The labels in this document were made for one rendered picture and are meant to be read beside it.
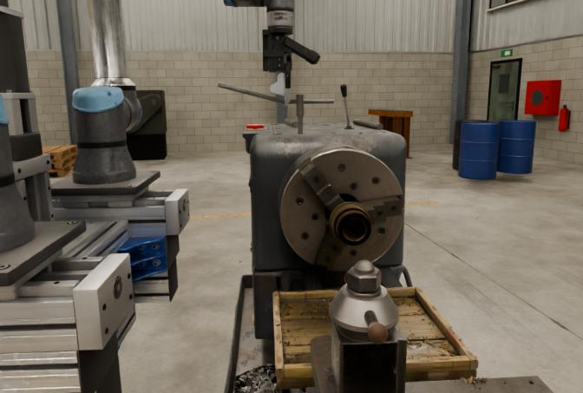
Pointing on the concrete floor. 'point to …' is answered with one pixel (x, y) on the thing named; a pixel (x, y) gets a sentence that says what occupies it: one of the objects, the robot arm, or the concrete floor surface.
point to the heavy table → (400, 119)
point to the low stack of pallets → (61, 160)
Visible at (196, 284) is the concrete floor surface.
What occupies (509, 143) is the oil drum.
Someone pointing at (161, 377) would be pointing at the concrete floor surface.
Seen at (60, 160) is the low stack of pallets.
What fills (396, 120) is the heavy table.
